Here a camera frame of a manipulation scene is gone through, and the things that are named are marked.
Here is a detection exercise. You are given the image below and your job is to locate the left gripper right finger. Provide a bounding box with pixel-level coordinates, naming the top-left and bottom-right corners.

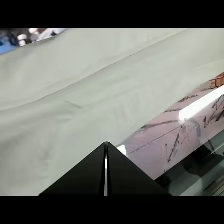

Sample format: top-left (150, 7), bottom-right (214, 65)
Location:
top-left (106, 141), bottom-right (170, 197)

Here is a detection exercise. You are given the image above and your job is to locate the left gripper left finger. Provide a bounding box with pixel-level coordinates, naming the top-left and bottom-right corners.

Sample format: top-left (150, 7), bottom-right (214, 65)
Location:
top-left (39, 141), bottom-right (108, 197)

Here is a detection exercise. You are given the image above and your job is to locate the pale grey garment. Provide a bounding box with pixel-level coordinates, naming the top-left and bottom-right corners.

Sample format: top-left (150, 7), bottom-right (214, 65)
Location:
top-left (0, 27), bottom-right (224, 197)

